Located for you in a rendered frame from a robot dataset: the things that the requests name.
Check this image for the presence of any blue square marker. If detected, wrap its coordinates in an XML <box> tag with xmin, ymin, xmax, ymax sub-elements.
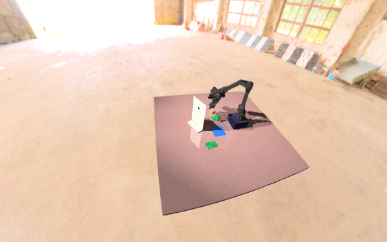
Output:
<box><xmin>211</xmin><ymin>126</ymin><xmax>226</xmax><ymax>137</ymax></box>

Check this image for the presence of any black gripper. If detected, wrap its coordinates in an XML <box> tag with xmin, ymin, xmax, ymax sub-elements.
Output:
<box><xmin>209</xmin><ymin>95</ymin><xmax>221</xmax><ymax>109</ymax></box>

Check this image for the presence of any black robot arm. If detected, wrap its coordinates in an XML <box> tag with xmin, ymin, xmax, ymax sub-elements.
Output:
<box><xmin>208</xmin><ymin>79</ymin><xmax>253</xmax><ymax>121</ymax></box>

